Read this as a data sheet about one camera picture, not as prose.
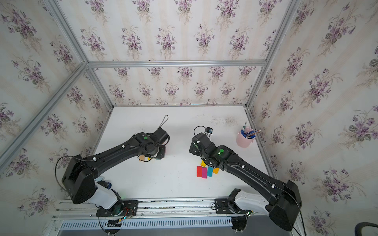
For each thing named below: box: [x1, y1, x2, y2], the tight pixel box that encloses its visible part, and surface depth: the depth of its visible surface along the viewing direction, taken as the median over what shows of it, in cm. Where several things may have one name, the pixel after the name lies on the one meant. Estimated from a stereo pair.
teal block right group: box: [207, 166, 214, 177], surface depth 86 cm
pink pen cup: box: [236, 126, 256, 149], surface depth 94 cm
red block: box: [196, 165, 202, 177], surface depth 87 cm
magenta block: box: [201, 167, 208, 179], surface depth 86 cm
